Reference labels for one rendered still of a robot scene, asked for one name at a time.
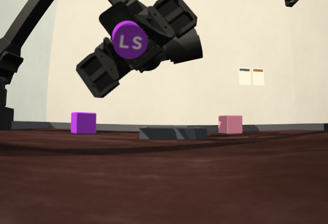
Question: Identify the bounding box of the purple cylinder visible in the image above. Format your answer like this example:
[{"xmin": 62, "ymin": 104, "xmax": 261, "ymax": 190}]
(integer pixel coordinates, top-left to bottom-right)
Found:
[{"xmin": 112, "ymin": 21, "xmax": 148, "ymax": 59}]

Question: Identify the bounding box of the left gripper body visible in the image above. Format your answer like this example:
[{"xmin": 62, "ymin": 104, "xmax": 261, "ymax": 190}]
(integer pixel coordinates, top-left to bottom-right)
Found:
[{"xmin": 76, "ymin": 0, "xmax": 197, "ymax": 98}]

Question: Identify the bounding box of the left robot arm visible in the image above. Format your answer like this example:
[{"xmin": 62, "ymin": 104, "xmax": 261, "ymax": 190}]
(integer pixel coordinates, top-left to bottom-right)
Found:
[{"xmin": 0, "ymin": 0, "xmax": 203, "ymax": 107}]

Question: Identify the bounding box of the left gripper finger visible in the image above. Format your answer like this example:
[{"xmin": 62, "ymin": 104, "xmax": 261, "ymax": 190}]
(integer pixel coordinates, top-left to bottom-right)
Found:
[
  {"xmin": 94, "ymin": 37, "xmax": 132, "ymax": 81},
  {"xmin": 132, "ymin": 6, "xmax": 175, "ymax": 47}
]

